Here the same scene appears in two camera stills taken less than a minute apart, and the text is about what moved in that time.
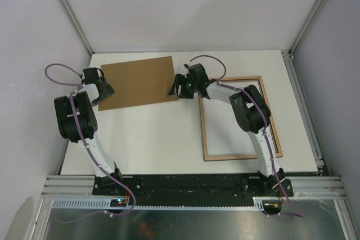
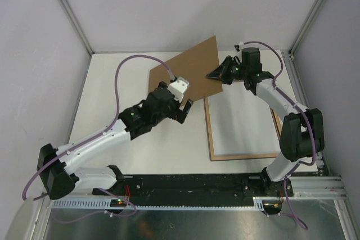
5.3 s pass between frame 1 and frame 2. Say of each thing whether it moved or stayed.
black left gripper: moved
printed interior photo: stayed
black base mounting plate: stayed
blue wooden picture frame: moved
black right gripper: moved
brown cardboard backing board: moved
